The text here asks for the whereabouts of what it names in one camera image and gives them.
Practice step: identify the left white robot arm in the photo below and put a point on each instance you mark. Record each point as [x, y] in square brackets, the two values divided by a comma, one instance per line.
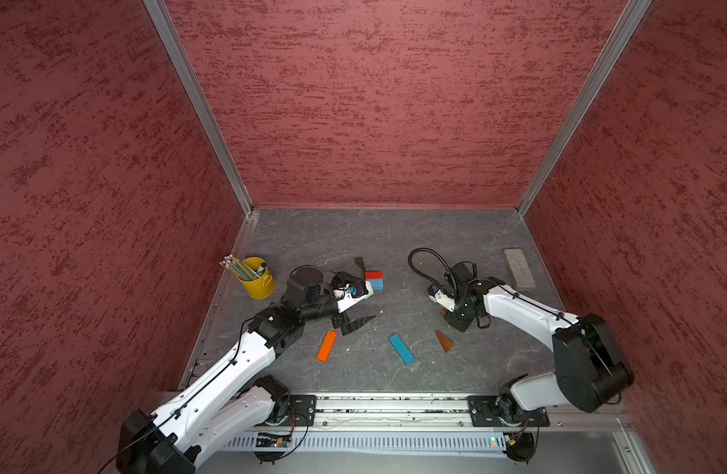
[232, 397]

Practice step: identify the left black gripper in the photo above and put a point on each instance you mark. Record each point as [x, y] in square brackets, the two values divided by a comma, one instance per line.
[346, 326]

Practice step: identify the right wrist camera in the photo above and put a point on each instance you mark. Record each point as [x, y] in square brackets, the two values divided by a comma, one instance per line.
[440, 297]

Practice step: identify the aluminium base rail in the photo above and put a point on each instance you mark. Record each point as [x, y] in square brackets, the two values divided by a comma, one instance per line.
[444, 412]

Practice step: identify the reddish brown wedge block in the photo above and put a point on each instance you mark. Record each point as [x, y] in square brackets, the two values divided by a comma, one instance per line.
[445, 343]

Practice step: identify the grey rectangular eraser block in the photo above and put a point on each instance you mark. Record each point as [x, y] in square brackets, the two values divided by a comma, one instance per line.
[519, 269]

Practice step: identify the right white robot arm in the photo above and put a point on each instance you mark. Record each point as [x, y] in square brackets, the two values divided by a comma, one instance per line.
[590, 368]

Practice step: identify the bundle of pencils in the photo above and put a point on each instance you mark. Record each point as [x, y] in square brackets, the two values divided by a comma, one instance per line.
[239, 268]

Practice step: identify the light blue rectangular block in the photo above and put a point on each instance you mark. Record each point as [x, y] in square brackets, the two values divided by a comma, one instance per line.
[377, 285]

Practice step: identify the yellow pencil cup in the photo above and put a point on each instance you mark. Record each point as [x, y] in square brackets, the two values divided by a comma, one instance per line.
[265, 286]

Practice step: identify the orange flat block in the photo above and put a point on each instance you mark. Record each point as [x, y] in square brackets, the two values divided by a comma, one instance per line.
[327, 346]

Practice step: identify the teal flat block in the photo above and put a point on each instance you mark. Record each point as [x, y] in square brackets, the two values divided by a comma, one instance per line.
[401, 349]

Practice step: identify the white slotted cable duct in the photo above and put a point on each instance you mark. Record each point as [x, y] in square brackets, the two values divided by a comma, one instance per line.
[401, 443]

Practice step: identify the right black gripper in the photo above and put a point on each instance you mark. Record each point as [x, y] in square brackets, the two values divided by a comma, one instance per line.
[454, 322]

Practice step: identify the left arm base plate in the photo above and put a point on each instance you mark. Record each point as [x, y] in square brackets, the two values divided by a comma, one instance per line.
[293, 410]

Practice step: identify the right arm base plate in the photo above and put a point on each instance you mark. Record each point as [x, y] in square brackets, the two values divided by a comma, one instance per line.
[500, 412]

